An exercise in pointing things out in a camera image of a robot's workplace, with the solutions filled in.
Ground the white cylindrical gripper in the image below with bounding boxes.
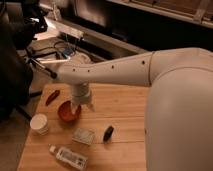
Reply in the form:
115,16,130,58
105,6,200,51
71,83,95,115

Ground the white paper cup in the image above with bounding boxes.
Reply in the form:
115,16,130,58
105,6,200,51
30,114,48,135

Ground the dark oblong object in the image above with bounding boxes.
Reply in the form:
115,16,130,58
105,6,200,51
103,126,114,142

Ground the grey rectangular eraser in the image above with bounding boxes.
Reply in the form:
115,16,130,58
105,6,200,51
72,128,95,145

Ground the blue device with cables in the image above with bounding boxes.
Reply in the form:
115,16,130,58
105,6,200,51
53,41,76,59

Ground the red chili pepper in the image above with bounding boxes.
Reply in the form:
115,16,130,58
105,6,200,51
45,90,60,106

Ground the black chair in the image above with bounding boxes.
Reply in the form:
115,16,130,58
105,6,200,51
0,0,49,123

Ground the orange bowl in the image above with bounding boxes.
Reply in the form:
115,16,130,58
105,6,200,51
57,100,82,122

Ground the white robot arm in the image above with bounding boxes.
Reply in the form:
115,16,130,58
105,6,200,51
57,48,213,171

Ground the clear plastic bottle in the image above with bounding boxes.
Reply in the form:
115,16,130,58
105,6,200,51
49,145,87,171

